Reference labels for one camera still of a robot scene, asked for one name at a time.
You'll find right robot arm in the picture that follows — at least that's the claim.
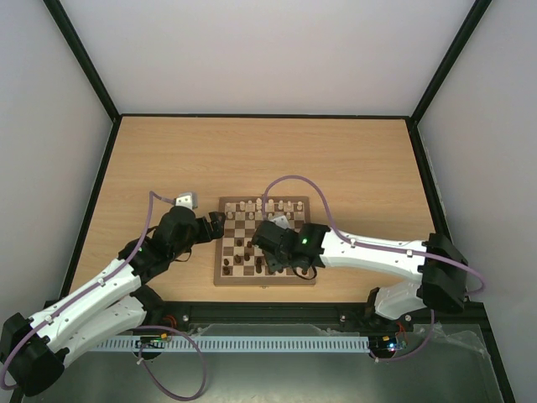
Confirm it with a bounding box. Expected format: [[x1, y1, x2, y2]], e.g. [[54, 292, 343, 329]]
[[252, 220, 467, 329]]

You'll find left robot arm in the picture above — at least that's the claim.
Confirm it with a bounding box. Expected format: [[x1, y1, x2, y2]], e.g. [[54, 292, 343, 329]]
[[1, 207, 226, 396]]

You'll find wooden chess board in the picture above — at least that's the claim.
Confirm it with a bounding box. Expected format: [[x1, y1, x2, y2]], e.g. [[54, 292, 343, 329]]
[[214, 196, 316, 287]]

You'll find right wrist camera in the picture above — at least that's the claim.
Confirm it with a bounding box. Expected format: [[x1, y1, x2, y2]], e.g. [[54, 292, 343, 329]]
[[269, 215, 292, 229]]

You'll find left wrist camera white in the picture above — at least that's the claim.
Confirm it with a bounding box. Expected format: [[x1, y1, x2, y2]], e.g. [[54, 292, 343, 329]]
[[174, 191, 198, 210]]

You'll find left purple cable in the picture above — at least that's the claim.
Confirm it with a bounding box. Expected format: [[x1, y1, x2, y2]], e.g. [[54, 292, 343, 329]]
[[0, 191, 206, 399]]

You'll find light blue cable duct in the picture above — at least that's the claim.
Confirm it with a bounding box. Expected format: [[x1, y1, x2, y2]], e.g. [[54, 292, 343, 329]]
[[93, 335, 370, 353]]

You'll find black aluminium frame rail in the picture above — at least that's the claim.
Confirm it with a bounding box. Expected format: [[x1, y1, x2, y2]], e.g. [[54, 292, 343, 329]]
[[39, 300, 487, 332]]

